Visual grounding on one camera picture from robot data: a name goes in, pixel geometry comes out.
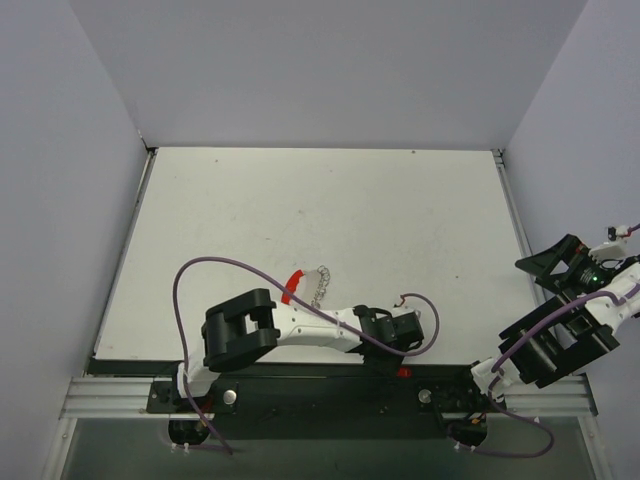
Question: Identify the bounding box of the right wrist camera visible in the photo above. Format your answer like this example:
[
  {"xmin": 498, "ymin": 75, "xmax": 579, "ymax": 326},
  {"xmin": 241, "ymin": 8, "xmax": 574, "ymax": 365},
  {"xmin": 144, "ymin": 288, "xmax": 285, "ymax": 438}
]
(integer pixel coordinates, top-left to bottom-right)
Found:
[{"xmin": 589, "ymin": 225, "xmax": 633, "ymax": 262}]

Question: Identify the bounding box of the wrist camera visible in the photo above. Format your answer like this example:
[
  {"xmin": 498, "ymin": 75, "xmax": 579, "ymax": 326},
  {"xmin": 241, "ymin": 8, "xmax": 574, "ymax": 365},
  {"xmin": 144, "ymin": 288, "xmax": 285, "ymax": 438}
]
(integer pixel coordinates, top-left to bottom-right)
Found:
[
  {"xmin": 391, "ymin": 305, "xmax": 421, "ymax": 321},
  {"xmin": 589, "ymin": 225, "xmax": 633, "ymax": 262}
]

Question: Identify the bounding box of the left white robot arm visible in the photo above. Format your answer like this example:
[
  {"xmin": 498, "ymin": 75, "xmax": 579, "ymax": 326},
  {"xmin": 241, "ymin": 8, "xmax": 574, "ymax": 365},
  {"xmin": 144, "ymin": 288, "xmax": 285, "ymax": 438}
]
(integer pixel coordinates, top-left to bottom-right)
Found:
[{"xmin": 169, "ymin": 289, "xmax": 424, "ymax": 412}]

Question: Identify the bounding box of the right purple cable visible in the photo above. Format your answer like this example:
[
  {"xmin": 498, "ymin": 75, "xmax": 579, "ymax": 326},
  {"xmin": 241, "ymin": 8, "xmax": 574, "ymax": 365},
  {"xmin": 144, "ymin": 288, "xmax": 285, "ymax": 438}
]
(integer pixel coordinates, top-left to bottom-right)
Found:
[{"xmin": 479, "ymin": 222, "xmax": 640, "ymax": 459}]

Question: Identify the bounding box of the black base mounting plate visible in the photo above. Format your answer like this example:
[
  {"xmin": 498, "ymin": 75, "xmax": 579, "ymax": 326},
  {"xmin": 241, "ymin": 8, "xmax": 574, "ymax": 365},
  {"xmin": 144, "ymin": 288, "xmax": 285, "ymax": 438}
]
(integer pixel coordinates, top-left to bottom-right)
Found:
[{"xmin": 84, "ymin": 359, "xmax": 526, "ymax": 444}]

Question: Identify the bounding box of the purple cable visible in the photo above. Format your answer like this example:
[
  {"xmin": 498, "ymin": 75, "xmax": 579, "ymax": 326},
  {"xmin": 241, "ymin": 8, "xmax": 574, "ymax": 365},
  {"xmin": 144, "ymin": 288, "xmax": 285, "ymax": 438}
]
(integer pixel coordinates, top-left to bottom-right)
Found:
[
  {"xmin": 479, "ymin": 222, "xmax": 640, "ymax": 459},
  {"xmin": 172, "ymin": 257, "xmax": 441, "ymax": 455}
]

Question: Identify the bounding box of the metal chain keyring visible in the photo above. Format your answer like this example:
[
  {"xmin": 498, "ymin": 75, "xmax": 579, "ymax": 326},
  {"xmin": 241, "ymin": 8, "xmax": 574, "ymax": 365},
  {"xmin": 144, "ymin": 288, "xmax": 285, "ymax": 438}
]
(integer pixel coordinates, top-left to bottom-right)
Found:
[{"xmin": 296, "ymin": 265, "xmax": 331, "ymax": 309}]

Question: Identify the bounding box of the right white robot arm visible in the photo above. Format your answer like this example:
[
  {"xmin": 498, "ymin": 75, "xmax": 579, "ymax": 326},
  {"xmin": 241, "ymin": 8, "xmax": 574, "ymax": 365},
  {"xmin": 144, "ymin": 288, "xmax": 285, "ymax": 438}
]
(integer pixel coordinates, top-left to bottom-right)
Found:
[{"xmin": 471, "ymin": 227, "xmax": 639, "ymax": 399}]

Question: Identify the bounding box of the aluminium frame rail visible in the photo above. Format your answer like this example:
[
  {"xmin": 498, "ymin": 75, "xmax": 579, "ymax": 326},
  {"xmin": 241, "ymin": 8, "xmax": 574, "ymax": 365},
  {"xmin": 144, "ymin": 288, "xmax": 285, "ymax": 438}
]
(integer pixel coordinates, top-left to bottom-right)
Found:
[{"xmin": 60, "ymin": 377, "xmax": 152, "ymax": 419}]

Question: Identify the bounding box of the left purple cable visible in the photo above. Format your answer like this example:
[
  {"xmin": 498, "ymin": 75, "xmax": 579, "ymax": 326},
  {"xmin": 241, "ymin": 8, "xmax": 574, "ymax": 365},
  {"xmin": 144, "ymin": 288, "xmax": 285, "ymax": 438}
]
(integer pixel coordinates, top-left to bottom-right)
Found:
[{"xmin": 172, "ymin": 257, "xmax": 441, "ymax": 455}]

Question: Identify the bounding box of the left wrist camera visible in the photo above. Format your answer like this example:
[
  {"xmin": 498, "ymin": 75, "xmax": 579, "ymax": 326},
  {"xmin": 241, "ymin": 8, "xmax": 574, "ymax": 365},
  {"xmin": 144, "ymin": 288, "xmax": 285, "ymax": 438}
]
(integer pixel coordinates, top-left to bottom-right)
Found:
[{"xmin": 391, "ymin": 305, "xmax": 421, "ymax": 321}]

